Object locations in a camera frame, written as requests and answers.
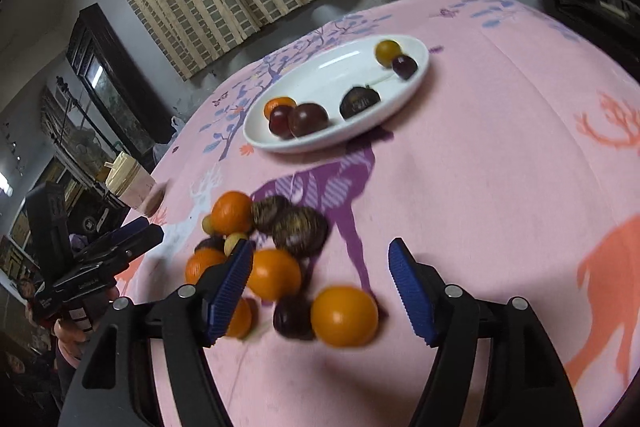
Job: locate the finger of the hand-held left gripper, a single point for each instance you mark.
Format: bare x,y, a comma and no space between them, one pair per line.
135,247
117,237

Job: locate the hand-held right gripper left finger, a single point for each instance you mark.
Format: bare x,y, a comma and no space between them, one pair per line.
231,289

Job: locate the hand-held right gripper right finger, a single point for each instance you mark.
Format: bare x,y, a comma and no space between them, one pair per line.
411,292

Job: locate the orange mandarin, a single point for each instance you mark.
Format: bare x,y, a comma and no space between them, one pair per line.
345,316
201,264
231,212
241,319
274,274

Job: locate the yellow cherry tomato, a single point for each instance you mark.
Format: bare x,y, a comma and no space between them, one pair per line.
234,241
206,223
387,51

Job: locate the small dark red cherry tomato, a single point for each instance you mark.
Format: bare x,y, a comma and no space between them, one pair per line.
404,67
210,244
280,122

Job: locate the large dark red cherry tomato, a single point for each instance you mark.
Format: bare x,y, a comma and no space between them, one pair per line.
308,118
291,318

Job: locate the dark brown water chestnut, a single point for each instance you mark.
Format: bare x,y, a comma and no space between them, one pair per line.
360,102
300,232
269,211

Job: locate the white oval plate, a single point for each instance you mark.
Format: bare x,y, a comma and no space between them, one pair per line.
345,82

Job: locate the person's left hand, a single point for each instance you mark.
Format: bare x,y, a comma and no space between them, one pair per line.
67,342

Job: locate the paper cup with lid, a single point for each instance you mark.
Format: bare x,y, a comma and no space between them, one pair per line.
129,182

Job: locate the wooden display shelf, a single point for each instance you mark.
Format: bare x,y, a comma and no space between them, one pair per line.
65,142

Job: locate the white plastic bag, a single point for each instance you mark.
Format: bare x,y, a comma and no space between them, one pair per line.
178,127

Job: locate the dark framed cabinet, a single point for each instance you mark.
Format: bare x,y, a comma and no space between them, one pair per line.
110,77

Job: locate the pink deer print tablecloth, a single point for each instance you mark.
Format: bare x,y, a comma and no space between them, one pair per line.
500,157

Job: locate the small orange kumquat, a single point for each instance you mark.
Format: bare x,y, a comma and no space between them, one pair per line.
276,104

